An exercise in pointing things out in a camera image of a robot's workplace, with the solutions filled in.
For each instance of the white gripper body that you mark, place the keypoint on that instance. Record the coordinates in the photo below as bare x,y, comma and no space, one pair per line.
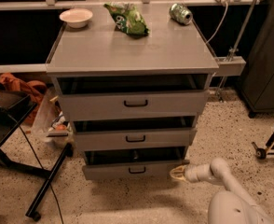
190,174

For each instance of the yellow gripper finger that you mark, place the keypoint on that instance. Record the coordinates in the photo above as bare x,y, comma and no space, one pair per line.
178,177
178,169

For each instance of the grey bottom drawer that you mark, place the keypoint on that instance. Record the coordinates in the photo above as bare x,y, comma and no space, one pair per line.
130,163

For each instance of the grey drawer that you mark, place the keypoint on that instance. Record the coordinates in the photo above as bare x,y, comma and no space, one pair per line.
135,139
130,163
78,107

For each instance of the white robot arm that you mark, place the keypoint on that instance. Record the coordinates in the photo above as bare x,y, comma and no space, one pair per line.
233,205

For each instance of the grey middle drawer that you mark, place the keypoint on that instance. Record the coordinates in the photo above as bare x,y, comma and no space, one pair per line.
135,139

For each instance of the grey drawer cabinet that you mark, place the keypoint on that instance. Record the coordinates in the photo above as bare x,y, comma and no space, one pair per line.
100,59

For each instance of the grey top drawer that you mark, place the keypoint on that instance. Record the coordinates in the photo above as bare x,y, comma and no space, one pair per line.
78,107

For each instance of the dark grey cabinet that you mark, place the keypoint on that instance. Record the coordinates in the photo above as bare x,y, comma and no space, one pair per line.
256,85

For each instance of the metal pole stand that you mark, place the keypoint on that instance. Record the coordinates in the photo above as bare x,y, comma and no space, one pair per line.
231,53

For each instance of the clear plastic trash bag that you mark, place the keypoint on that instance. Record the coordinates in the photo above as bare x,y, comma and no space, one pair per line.
47,115

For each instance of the green soda can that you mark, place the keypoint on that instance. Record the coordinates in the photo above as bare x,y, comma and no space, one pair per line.
181,14

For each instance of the green chip bag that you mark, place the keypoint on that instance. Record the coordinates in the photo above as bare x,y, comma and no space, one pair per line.
127,18

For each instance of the orange cloth bag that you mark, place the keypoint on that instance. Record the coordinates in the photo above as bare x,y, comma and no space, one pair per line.
35,89

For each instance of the white bowl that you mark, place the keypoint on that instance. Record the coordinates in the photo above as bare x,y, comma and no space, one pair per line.
76,17

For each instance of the black rolling stand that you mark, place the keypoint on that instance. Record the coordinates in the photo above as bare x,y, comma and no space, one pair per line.
15,107

